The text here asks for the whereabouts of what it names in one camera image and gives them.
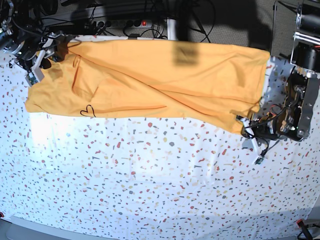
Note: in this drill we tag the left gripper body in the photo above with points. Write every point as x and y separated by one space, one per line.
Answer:
266 127

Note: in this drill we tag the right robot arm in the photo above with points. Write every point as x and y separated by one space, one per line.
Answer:
24 35

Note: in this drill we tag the red clamp handle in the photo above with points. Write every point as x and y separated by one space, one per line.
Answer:
304 234

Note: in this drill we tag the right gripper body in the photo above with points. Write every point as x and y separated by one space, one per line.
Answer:
33 44

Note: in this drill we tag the aluminium profile post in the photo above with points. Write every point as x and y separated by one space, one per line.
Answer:
171 29

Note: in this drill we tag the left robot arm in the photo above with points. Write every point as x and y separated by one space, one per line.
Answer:
301 87

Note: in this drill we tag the black power strip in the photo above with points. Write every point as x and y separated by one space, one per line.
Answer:
117 24

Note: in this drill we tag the black table clamp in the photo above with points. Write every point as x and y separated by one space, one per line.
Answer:
133 36

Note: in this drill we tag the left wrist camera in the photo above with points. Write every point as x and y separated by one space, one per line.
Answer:
259 160

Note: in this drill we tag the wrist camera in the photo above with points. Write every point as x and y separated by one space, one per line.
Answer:
259 160
31 79

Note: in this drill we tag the yellow T-shirt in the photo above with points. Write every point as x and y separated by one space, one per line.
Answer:
213 83

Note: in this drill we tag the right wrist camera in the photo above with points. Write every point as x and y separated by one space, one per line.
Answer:
31 79

